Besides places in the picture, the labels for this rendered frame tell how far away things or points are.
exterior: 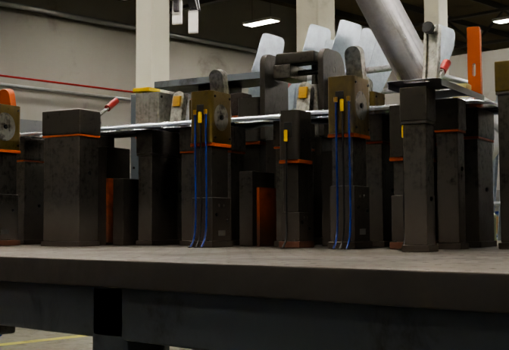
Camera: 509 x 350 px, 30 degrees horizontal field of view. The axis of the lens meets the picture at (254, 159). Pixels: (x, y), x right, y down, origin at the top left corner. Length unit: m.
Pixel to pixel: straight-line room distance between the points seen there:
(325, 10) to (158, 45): 4.24
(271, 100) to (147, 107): 0.36
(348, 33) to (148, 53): 1.57
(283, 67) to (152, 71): 3.84
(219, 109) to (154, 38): 4.19
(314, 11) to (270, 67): 7.74
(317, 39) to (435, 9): 2.05
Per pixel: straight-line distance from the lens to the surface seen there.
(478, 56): 2.24
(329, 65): 2.40
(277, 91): 2.50
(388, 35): 2.47
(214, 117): 2.10
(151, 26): 6.29
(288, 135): 2.00
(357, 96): 1.92
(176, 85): 2.74
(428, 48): 2.29
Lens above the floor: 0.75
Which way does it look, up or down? 4 degrees up
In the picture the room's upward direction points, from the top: straight up
